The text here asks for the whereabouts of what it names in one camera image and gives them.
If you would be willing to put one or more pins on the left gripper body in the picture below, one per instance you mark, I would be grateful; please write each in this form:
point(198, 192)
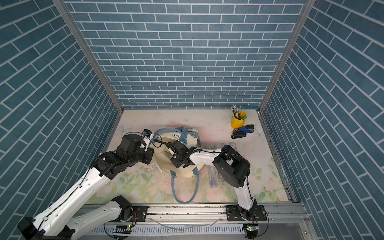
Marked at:
point(145, 156)

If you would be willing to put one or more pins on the cream canvas tote bag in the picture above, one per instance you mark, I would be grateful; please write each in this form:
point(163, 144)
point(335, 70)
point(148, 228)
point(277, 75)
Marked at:
point(171, 148)

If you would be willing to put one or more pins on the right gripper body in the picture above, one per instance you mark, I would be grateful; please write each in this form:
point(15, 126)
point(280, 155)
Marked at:
point(177, 161)

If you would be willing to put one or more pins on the black stapler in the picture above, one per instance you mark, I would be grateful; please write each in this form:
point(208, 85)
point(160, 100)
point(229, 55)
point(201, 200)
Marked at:
point(238, 135)

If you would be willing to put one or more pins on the clear compass case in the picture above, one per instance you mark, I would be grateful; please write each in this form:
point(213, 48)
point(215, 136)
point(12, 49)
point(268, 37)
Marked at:
point(222, 182)
point(234, 146)
point(213, 177)

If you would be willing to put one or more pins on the blue stapler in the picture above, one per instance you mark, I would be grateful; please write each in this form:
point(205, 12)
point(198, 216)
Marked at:
point(245, 129)

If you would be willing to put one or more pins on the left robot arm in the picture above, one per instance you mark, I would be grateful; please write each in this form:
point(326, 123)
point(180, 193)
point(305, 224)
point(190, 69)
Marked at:
point(78, 189)

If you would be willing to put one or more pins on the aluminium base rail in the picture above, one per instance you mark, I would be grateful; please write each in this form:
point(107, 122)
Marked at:
point(212, 214)

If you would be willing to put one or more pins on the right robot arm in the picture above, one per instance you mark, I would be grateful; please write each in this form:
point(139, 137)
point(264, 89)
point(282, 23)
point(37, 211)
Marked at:
point(234, 169)

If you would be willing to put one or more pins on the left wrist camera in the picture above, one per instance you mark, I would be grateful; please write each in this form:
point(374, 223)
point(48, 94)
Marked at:
point(147, 137)

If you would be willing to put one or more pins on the yellow pen holder cup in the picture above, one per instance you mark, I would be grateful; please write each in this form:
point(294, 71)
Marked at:
point(238, 120)

